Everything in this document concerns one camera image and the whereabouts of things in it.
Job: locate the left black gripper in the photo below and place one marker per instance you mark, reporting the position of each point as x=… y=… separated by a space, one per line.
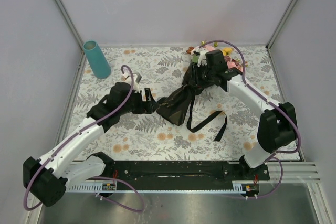
x=147 y=107

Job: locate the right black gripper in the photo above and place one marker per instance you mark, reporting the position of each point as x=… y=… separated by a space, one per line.
x=197 y=71

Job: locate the black wrapping paper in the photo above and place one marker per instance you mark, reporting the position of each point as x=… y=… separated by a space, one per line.
x=175 y=107

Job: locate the black printed ribbon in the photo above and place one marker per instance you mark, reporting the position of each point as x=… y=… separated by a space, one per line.
x=206 y=121

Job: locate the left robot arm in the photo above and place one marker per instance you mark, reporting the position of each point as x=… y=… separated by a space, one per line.
x=48 y=177

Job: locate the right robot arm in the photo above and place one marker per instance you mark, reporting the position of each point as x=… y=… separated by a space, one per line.
x=277 y=121

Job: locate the teal cylindrical vase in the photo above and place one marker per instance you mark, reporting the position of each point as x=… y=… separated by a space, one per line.
x=97 y=61

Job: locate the floral tablecloth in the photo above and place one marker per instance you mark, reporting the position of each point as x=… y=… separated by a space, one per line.
x=150 y=137

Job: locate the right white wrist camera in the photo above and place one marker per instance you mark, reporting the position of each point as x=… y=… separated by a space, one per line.
x=202 y=61

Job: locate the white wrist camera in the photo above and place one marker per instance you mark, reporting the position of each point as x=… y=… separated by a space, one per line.
x=202 y=61
x=133 y=79

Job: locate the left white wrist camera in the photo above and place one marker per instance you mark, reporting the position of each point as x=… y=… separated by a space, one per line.
x=133 y=79

